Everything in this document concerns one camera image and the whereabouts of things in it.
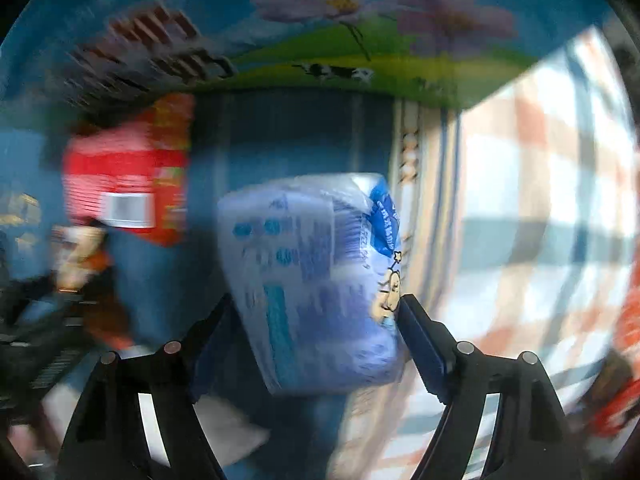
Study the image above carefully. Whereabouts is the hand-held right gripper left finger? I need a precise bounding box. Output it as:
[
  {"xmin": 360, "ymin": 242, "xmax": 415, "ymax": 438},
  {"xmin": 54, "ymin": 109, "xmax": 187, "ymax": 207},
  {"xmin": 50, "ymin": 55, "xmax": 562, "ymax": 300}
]
[{"xmin": 56, "ymin": 294, "xmax": 241, "ymax": 480}]

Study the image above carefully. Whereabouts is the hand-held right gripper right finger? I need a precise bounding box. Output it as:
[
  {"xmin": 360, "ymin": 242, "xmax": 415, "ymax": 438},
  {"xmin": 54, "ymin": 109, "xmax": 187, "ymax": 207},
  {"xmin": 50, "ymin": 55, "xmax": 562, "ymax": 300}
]
[{"xmin": 397, "ymin": 294, "xmax": 587, "ymax": 480}]

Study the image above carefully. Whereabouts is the blue tissue pack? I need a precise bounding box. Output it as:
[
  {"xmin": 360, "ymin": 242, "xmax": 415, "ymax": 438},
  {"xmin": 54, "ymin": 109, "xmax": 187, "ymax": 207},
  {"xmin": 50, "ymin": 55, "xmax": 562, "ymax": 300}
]
[{"xmin": 216, "ymin": 172, "xmax": 412, "ymax": 397}]

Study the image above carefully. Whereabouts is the red tissue pack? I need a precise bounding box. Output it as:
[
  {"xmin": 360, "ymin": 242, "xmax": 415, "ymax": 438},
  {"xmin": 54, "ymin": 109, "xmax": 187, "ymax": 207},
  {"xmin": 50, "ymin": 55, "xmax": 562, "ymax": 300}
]
[{"xmin": 61, "ymin": 94, "xmax": 196, "ymax": 248}]

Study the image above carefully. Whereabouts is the striped cloth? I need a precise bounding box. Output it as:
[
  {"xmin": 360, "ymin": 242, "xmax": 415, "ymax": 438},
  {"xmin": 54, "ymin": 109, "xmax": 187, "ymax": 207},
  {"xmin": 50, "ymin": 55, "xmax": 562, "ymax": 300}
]
[{"xmin": 387, "ymin": 97, "xmax": 463, "ymax": 311}]

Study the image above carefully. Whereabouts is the plaid blanket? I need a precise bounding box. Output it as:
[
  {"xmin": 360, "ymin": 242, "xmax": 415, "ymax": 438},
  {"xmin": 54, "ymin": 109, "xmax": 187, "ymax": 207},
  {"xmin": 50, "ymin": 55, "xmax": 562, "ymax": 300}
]
[{"xmin": 330, "ymin": 25, "xmax": 638, "ymax": 480}]

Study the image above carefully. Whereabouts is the blue box with flower print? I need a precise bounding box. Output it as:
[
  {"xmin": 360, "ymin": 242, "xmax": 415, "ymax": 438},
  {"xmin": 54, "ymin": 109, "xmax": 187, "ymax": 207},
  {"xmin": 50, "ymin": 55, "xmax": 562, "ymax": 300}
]
[{"xmin": 0, "ymin": 0, "xmax": 616, "ymax": 111}]

